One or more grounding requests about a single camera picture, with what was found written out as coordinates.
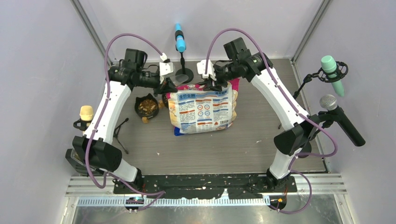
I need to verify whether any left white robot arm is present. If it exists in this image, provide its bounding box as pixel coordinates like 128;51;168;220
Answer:
72;49;176;193

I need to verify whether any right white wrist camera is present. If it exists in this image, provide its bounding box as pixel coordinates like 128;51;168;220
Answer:
197;60;216;80

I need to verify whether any purple cable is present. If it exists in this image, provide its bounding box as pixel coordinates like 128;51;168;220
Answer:
85;33;168;212
204;28;339;215

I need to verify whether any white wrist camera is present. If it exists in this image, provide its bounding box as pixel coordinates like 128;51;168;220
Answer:
197;60;216;80
159;53;175;84

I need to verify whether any yellow microphone on tripod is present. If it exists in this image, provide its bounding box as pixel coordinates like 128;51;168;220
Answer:
73;105;129;154

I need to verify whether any green microphone with shock mount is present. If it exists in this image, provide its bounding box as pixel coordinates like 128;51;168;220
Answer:
293;55;348;99

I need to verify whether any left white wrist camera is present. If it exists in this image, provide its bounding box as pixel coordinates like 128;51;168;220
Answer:
159;53;175;84

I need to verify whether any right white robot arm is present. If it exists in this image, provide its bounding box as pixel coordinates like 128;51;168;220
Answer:
197;38;319;192

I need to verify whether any cat-ear black pet bowl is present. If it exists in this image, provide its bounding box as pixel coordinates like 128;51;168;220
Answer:
134;93;165;124

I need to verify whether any round black pet bowl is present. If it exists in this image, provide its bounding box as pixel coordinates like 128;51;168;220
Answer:
162;97;169;108

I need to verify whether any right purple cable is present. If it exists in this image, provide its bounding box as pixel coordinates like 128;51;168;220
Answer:
204;28;339;215

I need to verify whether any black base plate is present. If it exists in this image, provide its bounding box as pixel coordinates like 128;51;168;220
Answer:
113;173;297;199

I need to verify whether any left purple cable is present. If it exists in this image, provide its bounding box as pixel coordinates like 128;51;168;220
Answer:
85;33;168;212

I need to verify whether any grey black handheld microphone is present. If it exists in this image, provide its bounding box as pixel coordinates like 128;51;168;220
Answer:
318;94;366;147

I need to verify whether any blue microphone on stand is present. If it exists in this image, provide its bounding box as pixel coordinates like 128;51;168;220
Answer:
175;23;194;84

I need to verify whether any colourful pet food bag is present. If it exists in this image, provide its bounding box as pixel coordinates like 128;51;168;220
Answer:
165;78;240;136

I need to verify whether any black box device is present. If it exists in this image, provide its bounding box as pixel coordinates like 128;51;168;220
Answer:
65;148;89;176

